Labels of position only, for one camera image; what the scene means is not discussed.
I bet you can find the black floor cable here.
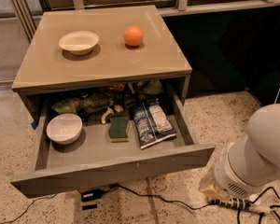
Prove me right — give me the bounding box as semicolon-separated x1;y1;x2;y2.
0;184;214;224

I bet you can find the green yellow sponge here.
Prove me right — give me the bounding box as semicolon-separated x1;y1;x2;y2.
108;115;129;142

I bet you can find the grey top drawer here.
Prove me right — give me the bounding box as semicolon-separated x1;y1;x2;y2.
10;91;215;198

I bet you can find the grey drawer cabinet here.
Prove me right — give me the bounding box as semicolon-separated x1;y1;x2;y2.
11;5;193;123

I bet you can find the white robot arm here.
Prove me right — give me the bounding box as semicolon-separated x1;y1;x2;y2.
199;104;280;200

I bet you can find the blue white snack bag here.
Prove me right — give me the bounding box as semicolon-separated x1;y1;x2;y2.
133;99;176;149

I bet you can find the black power strip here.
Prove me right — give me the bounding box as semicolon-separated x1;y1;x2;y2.
208;198;252;210

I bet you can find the black power adapter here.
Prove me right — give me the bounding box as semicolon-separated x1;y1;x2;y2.
80;189;104;203

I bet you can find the white bowl in drawer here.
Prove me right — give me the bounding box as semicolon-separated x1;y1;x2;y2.
46;113;82;145

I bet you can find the orange ball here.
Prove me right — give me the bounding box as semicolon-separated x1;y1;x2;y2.
123;26;144;47

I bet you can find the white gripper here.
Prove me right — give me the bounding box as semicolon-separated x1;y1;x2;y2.
199;143;263;201

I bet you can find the white bowl on cabinet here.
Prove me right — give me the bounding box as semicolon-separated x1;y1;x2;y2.
59;31;99;55

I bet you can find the green chip bag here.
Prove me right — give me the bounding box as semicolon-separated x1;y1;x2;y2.
52;97;80;114

